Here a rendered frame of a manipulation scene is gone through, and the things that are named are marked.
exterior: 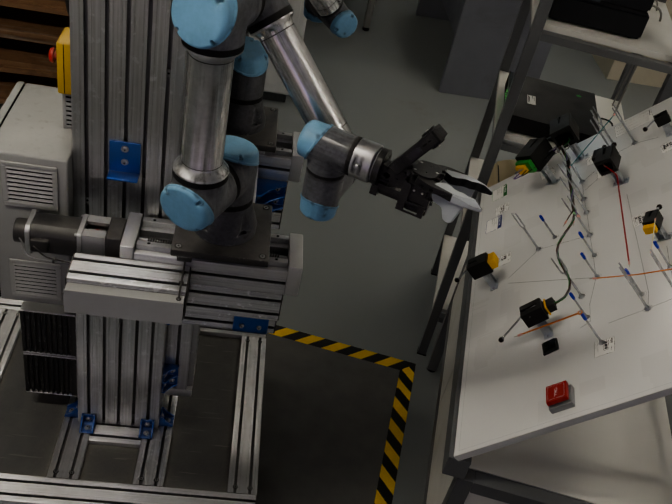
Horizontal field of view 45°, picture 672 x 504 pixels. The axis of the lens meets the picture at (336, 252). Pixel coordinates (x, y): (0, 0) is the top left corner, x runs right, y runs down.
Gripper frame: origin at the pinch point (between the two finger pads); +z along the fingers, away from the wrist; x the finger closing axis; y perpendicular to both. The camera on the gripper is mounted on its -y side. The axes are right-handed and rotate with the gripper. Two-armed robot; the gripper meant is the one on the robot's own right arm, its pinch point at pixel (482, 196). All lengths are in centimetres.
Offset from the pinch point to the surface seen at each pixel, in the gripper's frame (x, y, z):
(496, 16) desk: -381, 50, -66
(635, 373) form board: -23, 35, 41
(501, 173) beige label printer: -152, 55, -10
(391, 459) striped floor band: -88, 147, -5
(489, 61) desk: -387, 79, -61
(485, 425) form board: -21, 63, 18
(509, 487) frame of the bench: -20, 76, 29
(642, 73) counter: -506, 81, 33
